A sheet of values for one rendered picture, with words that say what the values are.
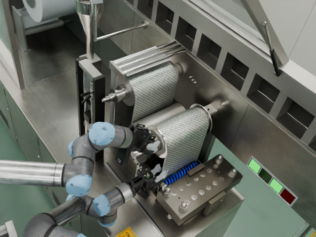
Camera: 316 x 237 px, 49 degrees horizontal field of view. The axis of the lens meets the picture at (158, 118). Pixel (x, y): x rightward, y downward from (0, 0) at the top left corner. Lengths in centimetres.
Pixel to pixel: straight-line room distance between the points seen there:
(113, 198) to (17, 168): 42
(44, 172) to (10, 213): 164
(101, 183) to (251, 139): 74
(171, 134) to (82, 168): 45
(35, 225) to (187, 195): 70
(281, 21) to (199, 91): 262
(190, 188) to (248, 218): 131
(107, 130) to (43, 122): 93
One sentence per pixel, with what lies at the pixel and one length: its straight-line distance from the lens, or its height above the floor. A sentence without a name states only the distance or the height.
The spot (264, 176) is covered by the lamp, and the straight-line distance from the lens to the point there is 157.
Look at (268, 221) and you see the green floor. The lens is 292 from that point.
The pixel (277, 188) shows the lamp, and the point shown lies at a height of 118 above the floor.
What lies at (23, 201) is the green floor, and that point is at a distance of 279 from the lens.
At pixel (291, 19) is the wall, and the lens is 409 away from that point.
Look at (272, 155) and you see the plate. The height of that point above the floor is 130.
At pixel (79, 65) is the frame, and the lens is 151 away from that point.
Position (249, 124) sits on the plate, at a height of 135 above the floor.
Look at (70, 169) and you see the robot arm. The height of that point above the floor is 144.
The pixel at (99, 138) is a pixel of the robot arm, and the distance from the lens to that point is 112.
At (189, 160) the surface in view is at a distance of 167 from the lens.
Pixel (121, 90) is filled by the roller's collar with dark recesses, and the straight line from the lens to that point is 149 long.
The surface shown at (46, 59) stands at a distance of 219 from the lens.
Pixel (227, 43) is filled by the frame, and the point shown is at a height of 161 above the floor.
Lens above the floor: 236
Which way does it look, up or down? 46 degrees down
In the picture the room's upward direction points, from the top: 10 degrees clockwise
